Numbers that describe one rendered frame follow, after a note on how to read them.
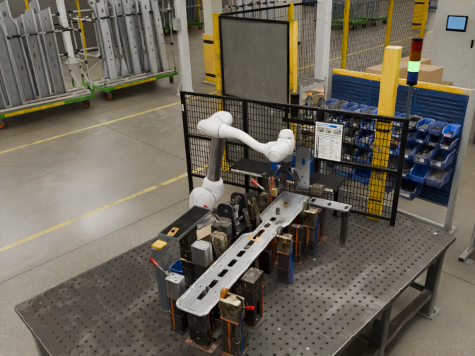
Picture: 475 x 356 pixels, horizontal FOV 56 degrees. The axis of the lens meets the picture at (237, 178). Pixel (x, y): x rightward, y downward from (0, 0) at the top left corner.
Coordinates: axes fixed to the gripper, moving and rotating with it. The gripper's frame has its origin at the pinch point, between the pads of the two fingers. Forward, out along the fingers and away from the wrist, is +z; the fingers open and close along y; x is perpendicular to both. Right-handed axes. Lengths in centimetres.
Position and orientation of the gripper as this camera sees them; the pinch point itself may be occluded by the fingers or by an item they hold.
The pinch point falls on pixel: (285, 187)
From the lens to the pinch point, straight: 308.7
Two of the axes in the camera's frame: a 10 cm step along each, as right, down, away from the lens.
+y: 8.7, 1.9, -4.6
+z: 0.4, 9.0, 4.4
